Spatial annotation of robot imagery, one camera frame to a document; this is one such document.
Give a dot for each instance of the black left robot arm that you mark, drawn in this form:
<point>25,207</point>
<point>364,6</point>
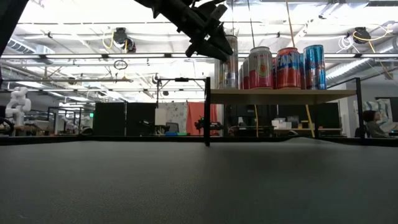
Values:
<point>12,21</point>

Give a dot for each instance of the black gantry frame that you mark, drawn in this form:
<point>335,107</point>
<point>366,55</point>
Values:
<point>182,79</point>

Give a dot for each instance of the silver slim can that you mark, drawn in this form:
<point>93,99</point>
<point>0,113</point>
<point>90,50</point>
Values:
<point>232,71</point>

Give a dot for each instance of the orange red panel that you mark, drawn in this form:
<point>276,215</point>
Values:
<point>196,115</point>

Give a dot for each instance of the person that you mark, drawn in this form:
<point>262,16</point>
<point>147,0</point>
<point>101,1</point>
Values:
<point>373,124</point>

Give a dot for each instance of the black divider panel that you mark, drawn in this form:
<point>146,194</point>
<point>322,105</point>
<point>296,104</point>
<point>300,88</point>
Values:
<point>109,118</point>
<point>141,113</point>

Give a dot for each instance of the wooden shelf with black legs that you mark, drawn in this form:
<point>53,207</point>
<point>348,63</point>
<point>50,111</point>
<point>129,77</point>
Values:
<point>280,96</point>

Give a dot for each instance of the leaf pattern panel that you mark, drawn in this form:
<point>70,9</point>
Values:
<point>381,107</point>

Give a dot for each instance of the grey can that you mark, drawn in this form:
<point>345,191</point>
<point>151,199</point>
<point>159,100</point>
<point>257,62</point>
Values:
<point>240,77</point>

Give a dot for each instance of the red Fanta can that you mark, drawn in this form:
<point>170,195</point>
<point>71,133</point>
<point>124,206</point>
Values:
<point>287,68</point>

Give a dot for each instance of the silver ventilation duct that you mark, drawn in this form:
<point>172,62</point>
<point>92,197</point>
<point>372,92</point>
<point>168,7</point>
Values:
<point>342,73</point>
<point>25,46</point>

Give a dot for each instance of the white board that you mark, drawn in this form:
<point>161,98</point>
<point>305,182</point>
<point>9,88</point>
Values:
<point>160,116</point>

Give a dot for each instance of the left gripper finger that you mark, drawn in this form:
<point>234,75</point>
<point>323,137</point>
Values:
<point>224,42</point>
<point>208,51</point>

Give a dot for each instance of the dark slim can teal tab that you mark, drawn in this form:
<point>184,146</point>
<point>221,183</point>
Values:
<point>314,67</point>

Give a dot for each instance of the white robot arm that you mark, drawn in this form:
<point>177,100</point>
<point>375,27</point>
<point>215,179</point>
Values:
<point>70,123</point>
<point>18,104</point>

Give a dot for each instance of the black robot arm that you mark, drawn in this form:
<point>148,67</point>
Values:
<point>214,125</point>

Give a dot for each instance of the white box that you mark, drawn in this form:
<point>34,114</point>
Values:
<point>281,124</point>

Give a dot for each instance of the pink and white can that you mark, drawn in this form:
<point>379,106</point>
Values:
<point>245,76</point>

